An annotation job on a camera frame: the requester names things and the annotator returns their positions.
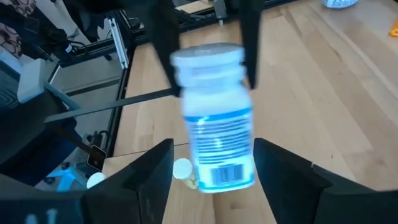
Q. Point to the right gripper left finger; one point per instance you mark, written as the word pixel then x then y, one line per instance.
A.
pixel 124 193

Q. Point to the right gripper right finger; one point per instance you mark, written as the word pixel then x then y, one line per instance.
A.
pixel 311 199

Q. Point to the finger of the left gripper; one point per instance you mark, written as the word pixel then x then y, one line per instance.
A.
pixel 164 46
pixel 251 43

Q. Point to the white Trader Joe's melatonin bottle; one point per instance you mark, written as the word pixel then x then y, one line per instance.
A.
pixel 217 124

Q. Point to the orange pill vial white cap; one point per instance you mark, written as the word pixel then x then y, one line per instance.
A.
pixel 395 31

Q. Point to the green succulent in white pot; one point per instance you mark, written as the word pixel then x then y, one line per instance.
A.
pixel 339 3

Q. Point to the brown patterned fabric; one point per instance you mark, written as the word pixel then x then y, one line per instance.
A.
pixel 9 40

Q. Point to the office chair white armrest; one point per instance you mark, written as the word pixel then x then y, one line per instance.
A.
pixel 31 81

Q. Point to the silver aluminium bracket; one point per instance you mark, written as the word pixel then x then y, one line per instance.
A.
pixel 119 43

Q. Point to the wooden shelf black frame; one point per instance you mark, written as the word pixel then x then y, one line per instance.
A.
pixel 124 103

